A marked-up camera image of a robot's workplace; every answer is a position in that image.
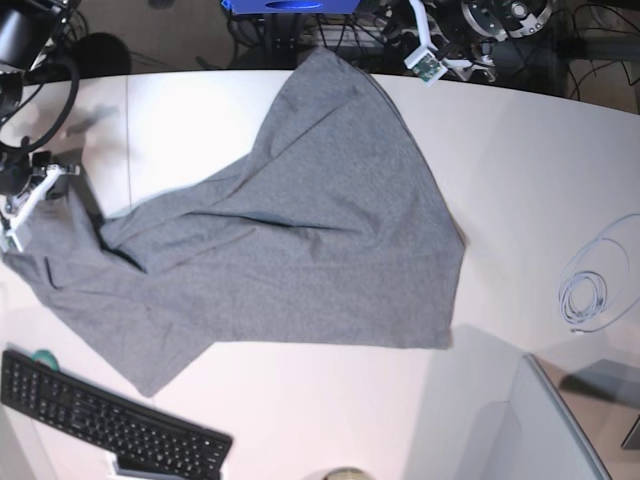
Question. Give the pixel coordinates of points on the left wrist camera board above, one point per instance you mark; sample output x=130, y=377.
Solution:
x=425, y=65

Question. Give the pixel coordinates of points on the black keyboard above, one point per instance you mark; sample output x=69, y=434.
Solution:
x=149, y=438

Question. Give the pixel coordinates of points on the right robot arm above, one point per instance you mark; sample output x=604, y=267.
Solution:
x=31, y=36

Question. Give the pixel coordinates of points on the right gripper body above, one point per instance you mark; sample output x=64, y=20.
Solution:
x=25, y=180

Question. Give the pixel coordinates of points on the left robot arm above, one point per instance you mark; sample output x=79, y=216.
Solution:
x=520, y=18

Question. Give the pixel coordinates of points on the grey monitor edge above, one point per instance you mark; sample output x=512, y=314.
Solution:
x=553, y=445

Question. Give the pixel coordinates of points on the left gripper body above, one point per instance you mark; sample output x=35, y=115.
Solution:
x=460, y=34

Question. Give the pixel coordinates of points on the grey t-shirt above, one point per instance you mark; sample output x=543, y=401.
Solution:
x=331, y=230

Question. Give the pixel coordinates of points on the round tan lid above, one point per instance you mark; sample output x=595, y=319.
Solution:
x=347, y=473

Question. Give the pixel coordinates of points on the blue box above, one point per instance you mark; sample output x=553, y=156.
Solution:
x=243, y=7

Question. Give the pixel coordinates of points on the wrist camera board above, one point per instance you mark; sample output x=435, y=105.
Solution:
x=10, y=242
x=425, y=65

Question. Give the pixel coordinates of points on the green tape roll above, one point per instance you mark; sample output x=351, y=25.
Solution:
x=46, y=358

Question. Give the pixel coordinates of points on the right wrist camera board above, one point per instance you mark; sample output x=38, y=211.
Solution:
x=10, y=242

